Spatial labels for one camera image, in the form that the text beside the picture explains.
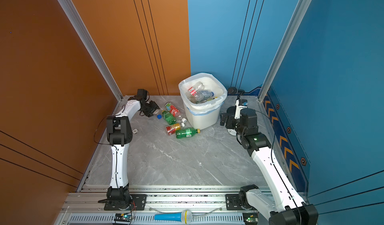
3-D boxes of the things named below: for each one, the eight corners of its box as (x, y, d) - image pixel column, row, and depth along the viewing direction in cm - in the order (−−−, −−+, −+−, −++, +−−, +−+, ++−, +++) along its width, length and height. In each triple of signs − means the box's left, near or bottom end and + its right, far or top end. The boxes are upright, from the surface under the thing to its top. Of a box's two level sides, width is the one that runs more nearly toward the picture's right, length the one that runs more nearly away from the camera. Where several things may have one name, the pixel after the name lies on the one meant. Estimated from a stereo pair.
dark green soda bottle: (171, 128, 103) (170, 124, 100) (160, 113, 111) (159, 110, 108) (178, 124, 105) (177, 120, 102) (167, 110, 113) (166, 106, 110)
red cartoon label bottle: (182, 124, 104) (181, 120, 101) (164, 108, 114) (163, 104, 110) (187, 121, 106) (187, 117, 103) (169, 105, 116) (168, 100, 113)
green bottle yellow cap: (176, 138, 98) (175, 135, 94) (177, 131, 101) (176, 127, 97) (200, 138, 98) (200, 134, 94) (200, 131, 101) (200, 127, 97)
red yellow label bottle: (168, 136, 99) (166, 132, 95) (166, 130, 102) (165, 126, 98) (186, 131, 102) (185, 126, 97) (184, 125, 105) (183, 120, 100)
